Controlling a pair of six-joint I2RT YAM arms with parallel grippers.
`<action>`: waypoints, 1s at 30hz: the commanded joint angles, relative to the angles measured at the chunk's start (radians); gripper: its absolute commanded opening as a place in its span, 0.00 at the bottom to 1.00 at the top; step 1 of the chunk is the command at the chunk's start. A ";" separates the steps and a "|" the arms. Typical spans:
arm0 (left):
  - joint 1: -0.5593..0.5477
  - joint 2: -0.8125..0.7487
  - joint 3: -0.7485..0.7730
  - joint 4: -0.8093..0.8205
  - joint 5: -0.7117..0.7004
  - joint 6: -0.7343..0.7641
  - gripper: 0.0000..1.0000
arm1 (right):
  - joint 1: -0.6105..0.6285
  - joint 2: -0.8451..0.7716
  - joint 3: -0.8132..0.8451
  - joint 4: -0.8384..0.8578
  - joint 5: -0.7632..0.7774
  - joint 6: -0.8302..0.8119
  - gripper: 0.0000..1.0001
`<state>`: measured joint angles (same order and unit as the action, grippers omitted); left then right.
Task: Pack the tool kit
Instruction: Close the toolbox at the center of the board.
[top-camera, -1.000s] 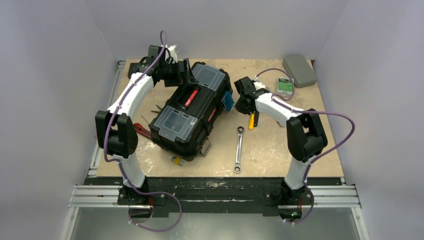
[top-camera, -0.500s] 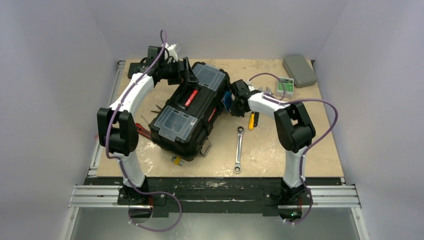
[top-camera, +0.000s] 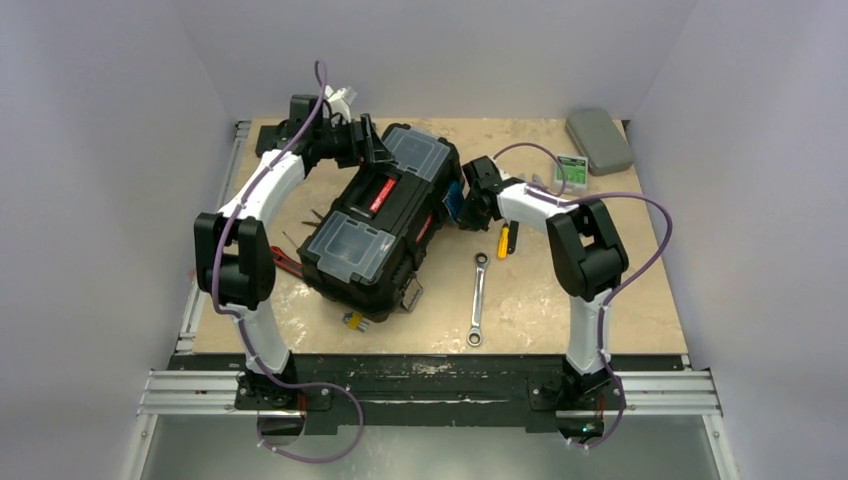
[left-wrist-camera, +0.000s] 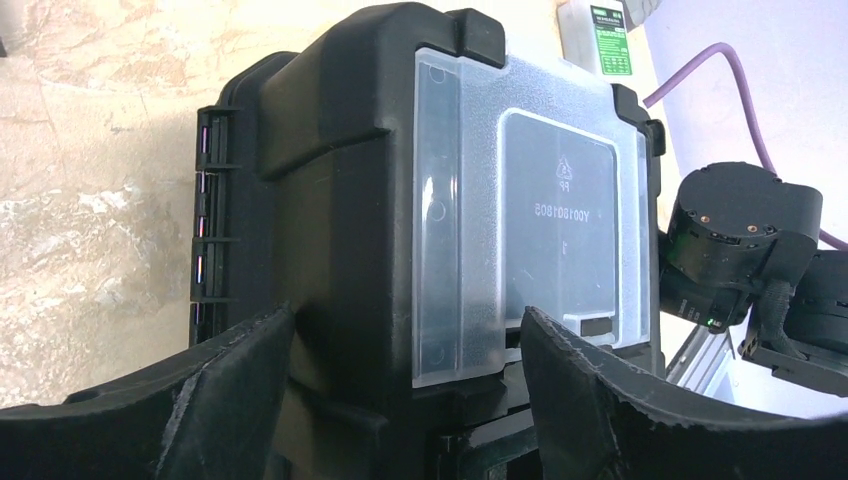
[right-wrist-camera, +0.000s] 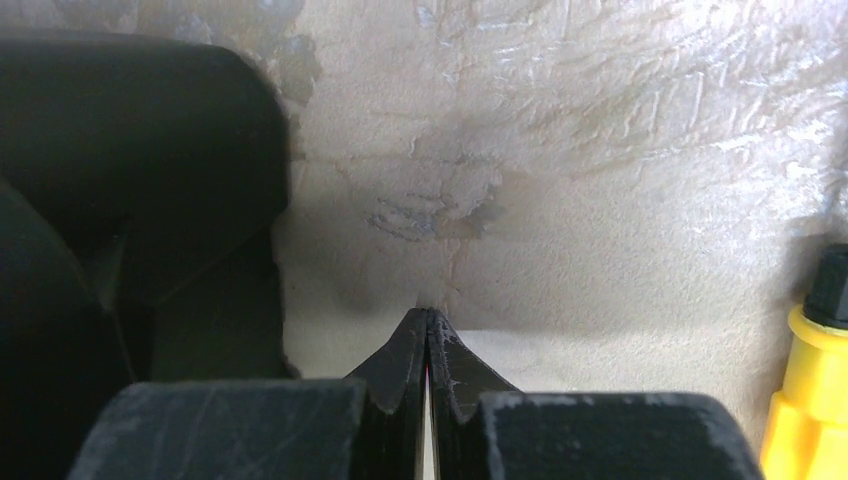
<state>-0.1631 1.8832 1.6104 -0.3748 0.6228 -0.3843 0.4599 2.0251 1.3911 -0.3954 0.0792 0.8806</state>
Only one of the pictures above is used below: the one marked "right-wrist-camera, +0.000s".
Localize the yellow handled screwdriver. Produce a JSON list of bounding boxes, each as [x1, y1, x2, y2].
[[760, 244, 847, 480]]

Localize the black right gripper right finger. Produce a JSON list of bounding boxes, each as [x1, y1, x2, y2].
[[427, 310, 763, 479]]

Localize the black plastic toolbox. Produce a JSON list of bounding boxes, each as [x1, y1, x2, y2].
[[1, 29, 289, 479]]

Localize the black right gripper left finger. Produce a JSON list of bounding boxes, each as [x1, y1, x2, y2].
[[70, 309, 428, 479]]

